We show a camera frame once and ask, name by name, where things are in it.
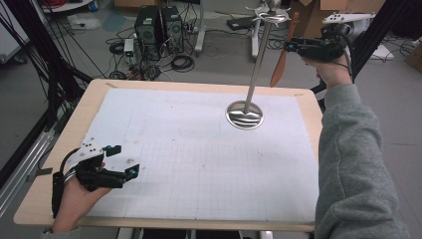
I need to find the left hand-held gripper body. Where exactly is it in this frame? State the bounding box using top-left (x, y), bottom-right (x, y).
top-left (65, 136), bottom-right (128, 193)

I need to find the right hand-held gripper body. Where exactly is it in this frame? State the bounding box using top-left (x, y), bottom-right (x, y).
top-left (298, 12), bottom-right (376, 64)

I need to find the wooden spatula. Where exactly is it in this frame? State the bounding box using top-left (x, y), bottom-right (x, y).
top-left (270, 11), bottom-right (301, 89)

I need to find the metal utensil stand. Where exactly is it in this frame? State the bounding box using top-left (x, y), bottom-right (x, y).
top-left (225, 0), bottom-right (300, 130)

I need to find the person's right hand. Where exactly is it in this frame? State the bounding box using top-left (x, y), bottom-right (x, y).
top-left (302, 46), bottom-right (353, 91)

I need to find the person's left hand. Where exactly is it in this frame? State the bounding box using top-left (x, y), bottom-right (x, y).
top-left (51, 161), bottom-right (112, 233)

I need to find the large open cardboard box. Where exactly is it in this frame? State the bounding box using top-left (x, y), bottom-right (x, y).
top-left (287, 0), bottom-right (349, 40)

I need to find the white stand leg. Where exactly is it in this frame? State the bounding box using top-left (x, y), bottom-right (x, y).
top-left (250, 19), bottom-right (262, 60)
top-left (194, 0), bottom-right (207, 57)

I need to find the grey rounded appliance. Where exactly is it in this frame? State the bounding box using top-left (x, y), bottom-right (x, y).
top-left (346, 17), bottom-right (375, 35)

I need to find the white flat board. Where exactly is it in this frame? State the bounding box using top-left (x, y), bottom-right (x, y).
top-left (368, 42), bottom-right (395, 62)

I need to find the grey table clamp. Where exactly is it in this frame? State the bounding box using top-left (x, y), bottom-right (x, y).
top-left (25, 166), bottom-right (54, 183)

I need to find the black power strip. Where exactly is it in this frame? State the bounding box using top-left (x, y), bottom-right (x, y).
top-left (227, 15), bottom-right (264, 32)

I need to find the white grid paper mat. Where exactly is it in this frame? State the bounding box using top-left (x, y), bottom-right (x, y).
top-left (84, 88), bottom-right (320, 223)

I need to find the small cardboard box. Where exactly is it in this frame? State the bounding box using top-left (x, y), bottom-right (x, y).
top-left (404, 37), bottom-right (422, 73)

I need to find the small silver power supply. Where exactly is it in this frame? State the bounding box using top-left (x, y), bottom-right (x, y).
top-left (123, 38), bottom-right (136, 66)

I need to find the black computer tower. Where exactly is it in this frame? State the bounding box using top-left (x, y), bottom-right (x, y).
top-left (133, 5), bottom-right (163, 62)
top-left (160, 5), bottom-right (185, 55)

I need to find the white plastic sheet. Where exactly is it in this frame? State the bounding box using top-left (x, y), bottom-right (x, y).
top-left (67, 12), bottom-right (103, 32)

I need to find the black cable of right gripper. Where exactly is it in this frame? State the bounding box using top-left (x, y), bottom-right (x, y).
top-left (336, 29), bottom-right (355, 84)

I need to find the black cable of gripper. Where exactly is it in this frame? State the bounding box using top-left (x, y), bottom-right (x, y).
top-left (51, 147), bottom-right (81, 219)
top-left (336, 29), bottom-right (355, 84)

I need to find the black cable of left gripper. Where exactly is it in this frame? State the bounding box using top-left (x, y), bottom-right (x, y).
top-left (51, 147), bottom-right (81, 219)

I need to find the black frame strut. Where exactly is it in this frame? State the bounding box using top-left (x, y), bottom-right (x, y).
top-left (0, 0), bottom-right (95, 133)
top-left (311, 0), bottom-right (413, 113)

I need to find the aluminium rail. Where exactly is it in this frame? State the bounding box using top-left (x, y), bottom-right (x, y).
top-left (0, 129), bottom-right (57, 218)

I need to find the coiled black cable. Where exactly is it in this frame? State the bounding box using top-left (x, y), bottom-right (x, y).
top-left (169, 54), bottom-right (196, 74)

